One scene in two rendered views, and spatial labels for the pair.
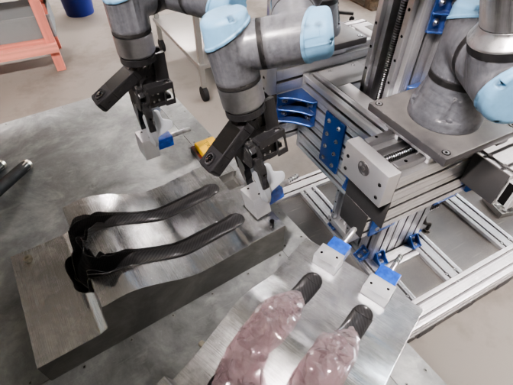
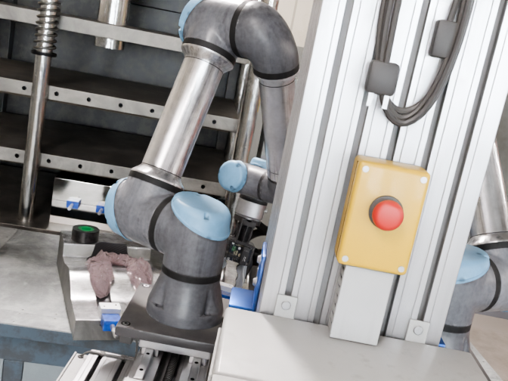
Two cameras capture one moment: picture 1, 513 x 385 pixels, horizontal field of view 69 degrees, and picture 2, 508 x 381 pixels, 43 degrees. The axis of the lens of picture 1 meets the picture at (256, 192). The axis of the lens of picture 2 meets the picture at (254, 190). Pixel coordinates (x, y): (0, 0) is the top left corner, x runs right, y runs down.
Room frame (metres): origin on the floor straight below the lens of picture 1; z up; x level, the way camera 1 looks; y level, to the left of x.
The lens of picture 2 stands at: (1.30, -1.42, 1.58)
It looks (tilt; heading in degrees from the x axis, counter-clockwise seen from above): 13 degrees down; 117
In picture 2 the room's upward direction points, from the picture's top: 11 degrees clockwise
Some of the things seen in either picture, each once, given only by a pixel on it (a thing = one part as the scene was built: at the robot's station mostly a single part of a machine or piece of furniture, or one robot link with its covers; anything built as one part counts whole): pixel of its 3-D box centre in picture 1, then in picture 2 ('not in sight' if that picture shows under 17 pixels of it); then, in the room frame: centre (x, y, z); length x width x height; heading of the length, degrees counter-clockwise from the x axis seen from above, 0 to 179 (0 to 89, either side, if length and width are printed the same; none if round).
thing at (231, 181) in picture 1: (233, 185); not in sight; (0.62, 0.06, 0.87); 0.05 x 0.05 x 0.04; 33
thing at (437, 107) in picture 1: (452, 93); (188, 289); (0.67, -0.40, 1.09); 0.15 x 0.15 x 0.10
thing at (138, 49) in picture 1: (133, 43); not in sight; (0.72, 0.24, 1.17); 0.08 x 0.08 x 0.05
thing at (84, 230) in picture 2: not in sight; (85, 233); (0.03, 0.01, 0.93); 0.08 x 0.08 x 0.04
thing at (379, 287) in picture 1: (387, 276); (111, 323); (0.39, -0.26, 0.86); 0.13 x 0.05 x 0.05; 141
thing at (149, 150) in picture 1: (166, 137); not in sight; (0.73, 0.22, 0.93); 0.13 x 0.05 x 0.05; 124
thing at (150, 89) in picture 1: (146, 79); not in sight; (0.73, 0.23, 1.09); 0.09 x 0.08 x 0.12; 123
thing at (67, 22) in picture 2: not in sight; (113, 29); (-0.56, 0.68, 1.52); 1.10 x 0.70 x 0.05; 33
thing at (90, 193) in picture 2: not in sight; (99, 190); (-0.44, 0.59, 0.87); 0.50 x 0.27 x 0.17; 123
